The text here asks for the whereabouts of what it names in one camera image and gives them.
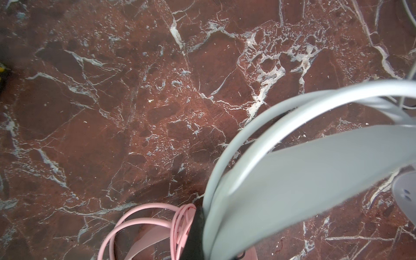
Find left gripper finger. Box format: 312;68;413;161
180;207;205;260

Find pink cat-ear headphones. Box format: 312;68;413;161
97;202;259;260

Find white headphones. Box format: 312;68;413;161
202;80;416;260

